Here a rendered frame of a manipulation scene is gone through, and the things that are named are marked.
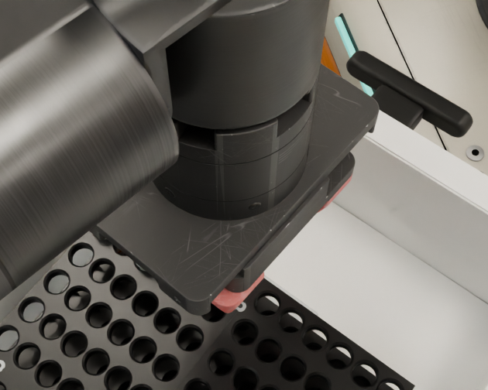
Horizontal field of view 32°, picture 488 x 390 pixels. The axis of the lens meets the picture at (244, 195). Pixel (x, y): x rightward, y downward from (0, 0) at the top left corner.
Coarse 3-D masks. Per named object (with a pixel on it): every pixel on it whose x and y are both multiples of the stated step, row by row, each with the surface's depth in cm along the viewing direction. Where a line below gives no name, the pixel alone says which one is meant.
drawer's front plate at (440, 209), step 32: (384, 128) 41; (384, 160) 42; (416, 160) 41; (448, 160) 40; (352, 192) 47; (384, 192) 44; (416, 192) 42; (448, 192) 40; (480, 192) 40; (384, 224) 48; (416, 224) 45; (448, 224) 43; (480, 224) 40; (416, 256) 48; (448, 256) 45; (480, 256) 43; (480, 288) 46
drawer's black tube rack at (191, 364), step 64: (64, 256) 42; (64, 320) 41; (128, 320) 41; (192, 320) 40; (256, 320) 40; (0, 384) 40; (64, 384) 40; (128, 384) 43; (192, 384) 40; (256, 384) 42; (320, 384) 42; (384, 384) 42
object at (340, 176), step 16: (352, 160) 32; (336, 176) 31; (320, 192) 30; (336, 192) 32; (304, 208) 29; (320, 208) 31; (288, 224) 29; (304, 224) 31; (272, 240) 28; (288, 240) 30; (256, 256) 28; (272, 256) 30; (240, 272) 28; (256, 272) 29; (240, 288) 29
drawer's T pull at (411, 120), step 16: (352, 64) 45; (368, 64) 45; (384, 64) 45; (368, 80) 45; (384, 80) 44; (400, 80) 44; (384, 96) 44; (400, 96) 44; (416, 96) 44; (432, 96) 44; (384, 112) 44; (400, 112) 44; (416, 112) 44; (432, 112) 44; (448, 112) 43; (464, 112) 43; (448, 128) 44; (464, 128) 43
